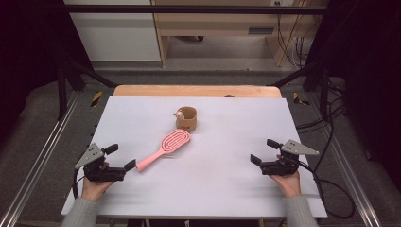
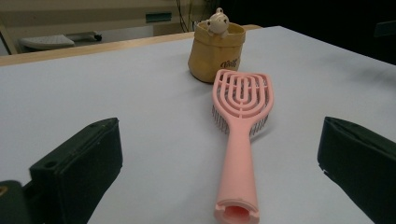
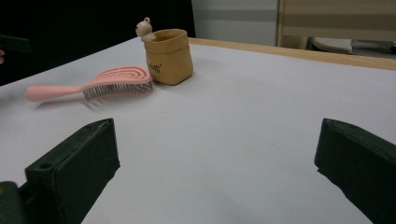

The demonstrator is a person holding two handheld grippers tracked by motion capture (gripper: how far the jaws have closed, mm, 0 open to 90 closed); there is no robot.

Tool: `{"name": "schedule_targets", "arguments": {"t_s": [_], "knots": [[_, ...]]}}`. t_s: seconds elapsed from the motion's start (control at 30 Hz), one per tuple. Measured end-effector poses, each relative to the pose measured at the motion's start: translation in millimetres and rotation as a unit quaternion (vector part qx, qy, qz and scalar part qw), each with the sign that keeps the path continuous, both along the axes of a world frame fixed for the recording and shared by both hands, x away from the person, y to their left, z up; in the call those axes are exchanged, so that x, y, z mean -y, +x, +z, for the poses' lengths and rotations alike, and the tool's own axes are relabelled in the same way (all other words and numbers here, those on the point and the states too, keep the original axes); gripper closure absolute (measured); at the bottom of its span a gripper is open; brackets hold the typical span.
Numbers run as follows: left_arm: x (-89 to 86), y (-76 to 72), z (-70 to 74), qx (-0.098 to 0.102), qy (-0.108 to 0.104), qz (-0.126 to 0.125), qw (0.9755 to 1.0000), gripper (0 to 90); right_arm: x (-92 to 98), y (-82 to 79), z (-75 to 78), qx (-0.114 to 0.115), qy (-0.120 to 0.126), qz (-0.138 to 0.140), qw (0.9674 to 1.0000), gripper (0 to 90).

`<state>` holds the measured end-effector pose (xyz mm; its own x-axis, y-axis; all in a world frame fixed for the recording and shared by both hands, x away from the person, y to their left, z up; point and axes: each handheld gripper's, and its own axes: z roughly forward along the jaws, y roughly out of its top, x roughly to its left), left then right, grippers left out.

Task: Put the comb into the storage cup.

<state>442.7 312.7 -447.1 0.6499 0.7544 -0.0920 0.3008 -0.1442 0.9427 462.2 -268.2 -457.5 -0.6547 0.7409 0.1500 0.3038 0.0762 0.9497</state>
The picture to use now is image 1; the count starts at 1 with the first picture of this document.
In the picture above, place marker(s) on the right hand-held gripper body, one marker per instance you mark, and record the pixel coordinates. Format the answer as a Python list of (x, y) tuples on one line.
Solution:
[(280, 167)]

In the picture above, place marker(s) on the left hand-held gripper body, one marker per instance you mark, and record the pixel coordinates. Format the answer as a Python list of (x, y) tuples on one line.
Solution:
[(102, 173)]

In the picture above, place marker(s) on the pink hairbrush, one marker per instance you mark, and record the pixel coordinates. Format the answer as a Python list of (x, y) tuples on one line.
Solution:
[(175, 142)]

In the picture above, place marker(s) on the brown cup with animal figure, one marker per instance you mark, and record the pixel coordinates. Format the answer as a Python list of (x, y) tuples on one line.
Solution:
[(189, 121)]

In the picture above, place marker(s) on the person's left hand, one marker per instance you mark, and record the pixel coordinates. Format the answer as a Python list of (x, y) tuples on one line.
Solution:
[(94, 189)]

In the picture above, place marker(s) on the person's right hand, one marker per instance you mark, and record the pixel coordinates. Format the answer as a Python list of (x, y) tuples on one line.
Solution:
[(288, 184)]

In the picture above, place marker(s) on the white table cover board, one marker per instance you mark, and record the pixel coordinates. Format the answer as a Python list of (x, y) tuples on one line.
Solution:
[(220, 176)]

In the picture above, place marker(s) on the yellow black tape marker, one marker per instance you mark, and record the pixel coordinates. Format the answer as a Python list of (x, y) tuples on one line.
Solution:
[(296, 98), (96, 99)]

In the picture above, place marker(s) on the black metal stand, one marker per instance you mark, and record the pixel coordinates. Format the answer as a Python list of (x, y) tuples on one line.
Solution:
[(324, 91), (62, 91)]

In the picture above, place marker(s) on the wooden table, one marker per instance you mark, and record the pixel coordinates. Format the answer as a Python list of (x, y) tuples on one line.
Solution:
[(189, 90)]

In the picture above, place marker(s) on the white cabinet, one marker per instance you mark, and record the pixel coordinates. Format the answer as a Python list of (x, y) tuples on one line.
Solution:
[(116, 34)]

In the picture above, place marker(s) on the dark curtain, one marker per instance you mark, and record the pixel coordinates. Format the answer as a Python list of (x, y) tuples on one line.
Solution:
[(28, 47), (372, 78)]

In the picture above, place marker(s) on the light wooden desk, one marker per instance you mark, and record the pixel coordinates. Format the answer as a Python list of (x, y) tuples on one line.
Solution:
[(214, 23)]

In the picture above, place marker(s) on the aluminium rail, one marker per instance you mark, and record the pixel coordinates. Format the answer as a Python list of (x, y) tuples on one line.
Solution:
[(38, 157), (350, 170)]

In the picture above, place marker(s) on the black horizontal frame bar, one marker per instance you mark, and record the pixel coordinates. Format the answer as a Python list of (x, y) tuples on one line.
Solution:
[(189, 9)]

